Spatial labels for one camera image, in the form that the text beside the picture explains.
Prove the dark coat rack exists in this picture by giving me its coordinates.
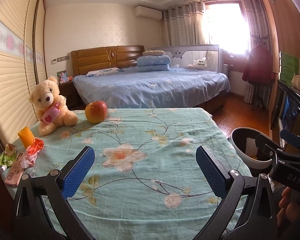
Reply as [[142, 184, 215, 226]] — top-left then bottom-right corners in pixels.
[[250, 30, 270, 110]]

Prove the black tv cabinet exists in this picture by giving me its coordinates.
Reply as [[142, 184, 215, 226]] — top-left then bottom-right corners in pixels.
[[270, 80, 300, 150]]

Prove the cream teddy bear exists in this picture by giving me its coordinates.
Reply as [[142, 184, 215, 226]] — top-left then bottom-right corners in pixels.
[[29, 76, 78, 136]]

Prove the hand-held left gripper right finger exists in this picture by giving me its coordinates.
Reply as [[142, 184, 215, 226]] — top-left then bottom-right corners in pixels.
[[195, 145, 278, 240]]

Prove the grey dotted curtain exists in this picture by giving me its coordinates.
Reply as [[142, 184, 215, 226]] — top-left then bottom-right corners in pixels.
[[241, 0, 272, 104], [162, 1, 207, 47]]

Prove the wooden headboard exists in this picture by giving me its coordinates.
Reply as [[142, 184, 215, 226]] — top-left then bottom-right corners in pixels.
[[70, 45, 145, 77]]

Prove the white air conditioner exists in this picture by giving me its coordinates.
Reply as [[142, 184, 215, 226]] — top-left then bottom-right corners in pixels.
[[135, 6, 163, 20]]

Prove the small white cushion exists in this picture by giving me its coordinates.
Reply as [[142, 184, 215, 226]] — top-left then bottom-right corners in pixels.
[[186, 59, 208, 69]]

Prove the cream slatted wardrobe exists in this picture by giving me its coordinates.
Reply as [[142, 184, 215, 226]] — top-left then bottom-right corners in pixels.
[[0, 0, 47, 145]]

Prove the wooden nightstand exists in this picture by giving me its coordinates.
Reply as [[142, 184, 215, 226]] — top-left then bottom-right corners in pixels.
[[58, 81, 78, 110]]

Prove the grey mesh bed rail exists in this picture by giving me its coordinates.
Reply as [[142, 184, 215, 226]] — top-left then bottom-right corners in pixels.
[[147, 45, 223, 74]]

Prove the photo frame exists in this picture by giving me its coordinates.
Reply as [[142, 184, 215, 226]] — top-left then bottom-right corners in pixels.
[[56, 70, 68, 84]]

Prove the white foam fruit net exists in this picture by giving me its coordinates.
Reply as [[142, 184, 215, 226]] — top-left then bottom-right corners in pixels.
[[245, 138, 259, 155]]

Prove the person's right hand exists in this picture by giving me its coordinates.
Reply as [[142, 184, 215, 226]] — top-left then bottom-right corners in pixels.
[[276, 187, 300, 227]]

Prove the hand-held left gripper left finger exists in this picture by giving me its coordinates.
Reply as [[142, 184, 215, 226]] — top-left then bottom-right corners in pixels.
[[11, 145, 95, 240]]

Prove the red yellow apple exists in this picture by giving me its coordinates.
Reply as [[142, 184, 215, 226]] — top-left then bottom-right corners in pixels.
[[85, 101, 108, 124]]

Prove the white blue baby blanket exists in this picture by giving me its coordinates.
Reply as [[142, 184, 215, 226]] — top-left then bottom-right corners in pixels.
[[86, 67, 125, 77]]

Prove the dark red coat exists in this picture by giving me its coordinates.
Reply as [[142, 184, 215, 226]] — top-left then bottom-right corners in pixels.
[[242, 46, 276, 85]]

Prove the small beige pillow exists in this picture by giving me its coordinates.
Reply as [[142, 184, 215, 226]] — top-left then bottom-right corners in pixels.
[[142, 50, 166, 56]]

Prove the pink phone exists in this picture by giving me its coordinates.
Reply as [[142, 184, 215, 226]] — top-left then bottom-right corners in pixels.
[[4, 152, 28, 187]]

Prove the floral teal tablecloth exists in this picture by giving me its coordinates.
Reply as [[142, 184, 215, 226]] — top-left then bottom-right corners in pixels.
[[0, 107, 255, 240]]

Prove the green drink pouch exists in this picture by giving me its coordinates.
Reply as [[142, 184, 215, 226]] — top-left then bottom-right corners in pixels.
[[0, 144, 17, 172]]

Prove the stack of green boxes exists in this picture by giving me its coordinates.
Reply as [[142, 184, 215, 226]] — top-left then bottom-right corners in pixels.
[[279, 51, 300, 83]]

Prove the bed with blue sheet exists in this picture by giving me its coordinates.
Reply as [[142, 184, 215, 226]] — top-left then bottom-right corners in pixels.
[[72, 66, 231, 109]]

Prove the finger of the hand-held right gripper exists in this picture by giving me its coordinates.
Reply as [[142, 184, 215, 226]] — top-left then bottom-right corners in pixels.
[[255, 134, 287, 162], [280, 129, 300, 153]]

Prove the white trash bin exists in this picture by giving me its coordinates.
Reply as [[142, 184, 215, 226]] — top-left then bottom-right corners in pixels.
[[230, 127, 274, 169]]

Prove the folded blue quilt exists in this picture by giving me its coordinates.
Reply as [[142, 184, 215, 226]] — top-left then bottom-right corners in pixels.
[[136, 55, 171, 72]]

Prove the pink red crumpled wrapper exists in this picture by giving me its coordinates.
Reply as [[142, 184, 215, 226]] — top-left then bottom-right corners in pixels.
[[22, 138, 45, 168]]

